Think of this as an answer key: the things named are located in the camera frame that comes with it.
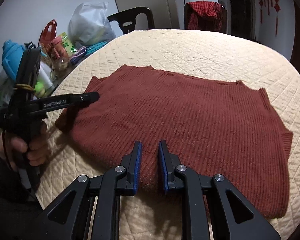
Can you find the red checkered garment on chair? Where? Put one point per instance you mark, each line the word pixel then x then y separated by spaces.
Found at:
pixel 205 16

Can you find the teal knitted item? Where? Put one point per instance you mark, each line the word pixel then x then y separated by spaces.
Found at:
pixel 95 47

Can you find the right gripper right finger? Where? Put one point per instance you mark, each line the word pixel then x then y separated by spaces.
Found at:
pixel 212 207

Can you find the red gift bag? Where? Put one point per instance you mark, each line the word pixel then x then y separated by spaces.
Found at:
pixel 48 34

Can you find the glass jar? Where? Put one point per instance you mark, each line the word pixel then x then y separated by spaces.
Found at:
pixel 61 64

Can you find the rust red knit sweater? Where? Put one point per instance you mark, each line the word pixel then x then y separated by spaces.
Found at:
pixel 212 126

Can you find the grey wardrobe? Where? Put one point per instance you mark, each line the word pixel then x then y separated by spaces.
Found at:
pixel 145 2

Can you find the green patterned package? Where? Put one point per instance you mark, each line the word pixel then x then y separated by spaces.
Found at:
pixel 67 44

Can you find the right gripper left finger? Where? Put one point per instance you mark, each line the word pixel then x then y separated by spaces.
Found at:
pixel 89 208

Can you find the white plastic bag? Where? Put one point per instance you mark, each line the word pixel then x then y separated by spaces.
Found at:
pixel 89 25

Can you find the left hand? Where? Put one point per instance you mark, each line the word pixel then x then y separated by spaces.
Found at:
pixel 37 150

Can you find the blue thermos jug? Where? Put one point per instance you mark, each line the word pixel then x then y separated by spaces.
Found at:
pixel 11 57

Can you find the cream quilted bed cover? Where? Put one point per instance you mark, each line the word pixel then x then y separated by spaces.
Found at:
pixel 208 55

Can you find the pink bottle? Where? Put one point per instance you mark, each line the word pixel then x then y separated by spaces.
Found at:
pixel 57 49

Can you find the green toy bottle cap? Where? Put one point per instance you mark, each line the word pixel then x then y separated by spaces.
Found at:
pixel 42 88

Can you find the white bottle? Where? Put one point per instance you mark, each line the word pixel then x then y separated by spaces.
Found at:
pixel 44 75

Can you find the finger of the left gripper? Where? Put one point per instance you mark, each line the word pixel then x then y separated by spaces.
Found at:
pixel 54 103

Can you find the dark wooden chair left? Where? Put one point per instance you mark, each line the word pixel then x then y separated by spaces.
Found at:
pixel 127 19

